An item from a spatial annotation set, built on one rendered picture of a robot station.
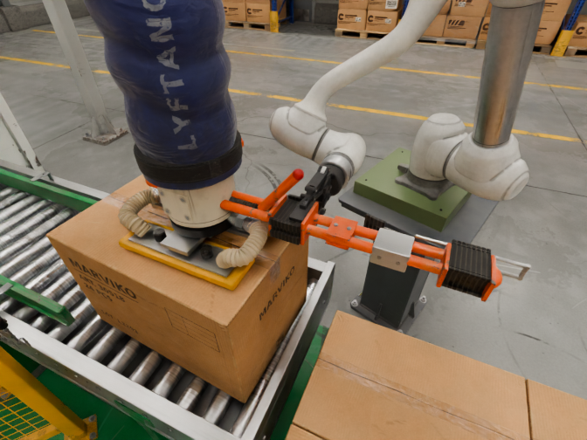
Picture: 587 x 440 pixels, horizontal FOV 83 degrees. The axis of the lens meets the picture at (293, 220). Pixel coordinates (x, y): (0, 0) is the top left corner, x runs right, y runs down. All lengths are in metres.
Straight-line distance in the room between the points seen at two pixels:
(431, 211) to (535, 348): 1.08
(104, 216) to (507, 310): 1.99
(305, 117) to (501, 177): 0.61
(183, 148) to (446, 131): 0.89
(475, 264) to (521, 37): 0.55
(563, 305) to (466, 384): 1.31
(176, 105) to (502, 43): 0.74
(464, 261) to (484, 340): 1.38
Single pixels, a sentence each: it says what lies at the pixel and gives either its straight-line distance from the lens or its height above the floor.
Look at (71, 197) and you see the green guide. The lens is 1.86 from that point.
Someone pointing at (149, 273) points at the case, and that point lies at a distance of 0.86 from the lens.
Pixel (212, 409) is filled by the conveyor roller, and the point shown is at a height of 0.55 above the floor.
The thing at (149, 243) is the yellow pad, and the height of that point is 0.98.
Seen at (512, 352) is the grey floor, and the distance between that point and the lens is 2.06.
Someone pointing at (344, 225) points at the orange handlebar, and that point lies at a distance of 0.69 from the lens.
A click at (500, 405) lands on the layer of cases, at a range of 1.23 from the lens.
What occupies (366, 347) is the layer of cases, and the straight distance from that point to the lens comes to 1.17.
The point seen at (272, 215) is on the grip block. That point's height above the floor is 1.11.
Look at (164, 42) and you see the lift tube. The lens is 0.61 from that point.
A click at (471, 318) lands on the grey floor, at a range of 2.09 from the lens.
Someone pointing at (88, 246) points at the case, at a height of 0.95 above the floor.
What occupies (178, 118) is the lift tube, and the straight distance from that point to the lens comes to 0.65.
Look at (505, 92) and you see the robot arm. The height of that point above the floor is 1.26.
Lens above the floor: 1.55
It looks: 40 degrees down
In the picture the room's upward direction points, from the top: straight up
